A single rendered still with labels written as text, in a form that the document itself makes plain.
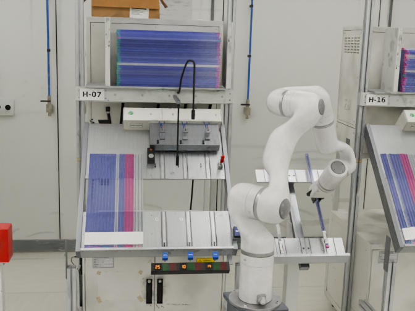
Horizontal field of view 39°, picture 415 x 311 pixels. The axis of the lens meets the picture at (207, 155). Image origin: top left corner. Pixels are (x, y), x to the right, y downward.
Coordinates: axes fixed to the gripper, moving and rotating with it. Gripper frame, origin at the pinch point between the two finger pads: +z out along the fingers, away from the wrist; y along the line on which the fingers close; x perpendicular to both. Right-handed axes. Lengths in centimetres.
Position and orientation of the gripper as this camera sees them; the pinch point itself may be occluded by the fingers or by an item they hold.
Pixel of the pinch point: (316, 198)
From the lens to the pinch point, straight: 271.1
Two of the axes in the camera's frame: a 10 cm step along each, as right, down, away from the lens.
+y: -9.9, -0.1, -1.3
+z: -1.2, 4.7, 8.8
